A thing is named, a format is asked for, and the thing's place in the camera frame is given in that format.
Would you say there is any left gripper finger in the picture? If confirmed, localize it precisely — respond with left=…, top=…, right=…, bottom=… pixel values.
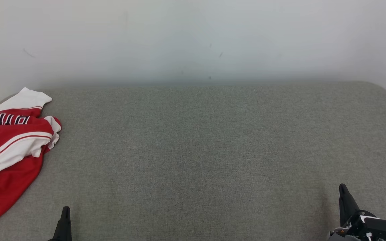
left=48, top=206, right=72, bottom=241

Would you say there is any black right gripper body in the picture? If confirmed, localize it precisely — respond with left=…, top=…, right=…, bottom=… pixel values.
left=330, top=210, right=370, bottom=241

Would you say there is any red basketball jersey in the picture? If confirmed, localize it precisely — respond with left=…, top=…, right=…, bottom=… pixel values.
left=0, top=88, right=62, bottom=175

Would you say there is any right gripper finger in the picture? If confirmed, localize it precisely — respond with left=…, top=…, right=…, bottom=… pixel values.
left=339, top=183, right=360, bottom=228

